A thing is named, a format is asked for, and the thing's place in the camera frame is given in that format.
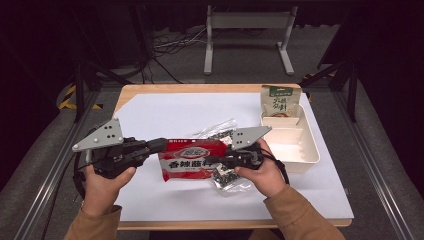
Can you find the person's right hand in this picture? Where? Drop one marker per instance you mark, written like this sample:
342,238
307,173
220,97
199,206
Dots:
266,176

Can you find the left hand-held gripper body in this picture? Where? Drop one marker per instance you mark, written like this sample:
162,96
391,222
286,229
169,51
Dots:
103,136

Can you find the person's left hand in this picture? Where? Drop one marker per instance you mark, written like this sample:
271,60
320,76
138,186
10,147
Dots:
100,193

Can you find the aluminium rail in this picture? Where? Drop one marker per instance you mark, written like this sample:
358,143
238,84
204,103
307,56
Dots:
373,160
50,180

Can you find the red seasoning packet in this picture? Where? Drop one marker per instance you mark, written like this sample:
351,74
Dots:
186,163

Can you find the wooden table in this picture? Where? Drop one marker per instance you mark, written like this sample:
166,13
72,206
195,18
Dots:
200,88

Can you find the clear seaweed packet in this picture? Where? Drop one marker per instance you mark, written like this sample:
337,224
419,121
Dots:
226,180

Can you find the yellow black hazard tape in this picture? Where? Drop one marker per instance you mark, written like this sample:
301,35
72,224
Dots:
68,100

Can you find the beige green-topped seasoning packet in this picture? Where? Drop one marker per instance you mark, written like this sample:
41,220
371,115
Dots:
280,100

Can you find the black metal stand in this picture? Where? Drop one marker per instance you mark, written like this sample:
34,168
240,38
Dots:
80,86
350,86

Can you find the white paper mat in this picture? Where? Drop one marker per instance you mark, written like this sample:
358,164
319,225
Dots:
186,110

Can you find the white plastic divided container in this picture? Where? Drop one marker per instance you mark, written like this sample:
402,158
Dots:
290,143

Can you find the white metal stand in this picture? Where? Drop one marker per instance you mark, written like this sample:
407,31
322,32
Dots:
246,20

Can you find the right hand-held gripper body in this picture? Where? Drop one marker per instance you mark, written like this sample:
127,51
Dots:
246,136

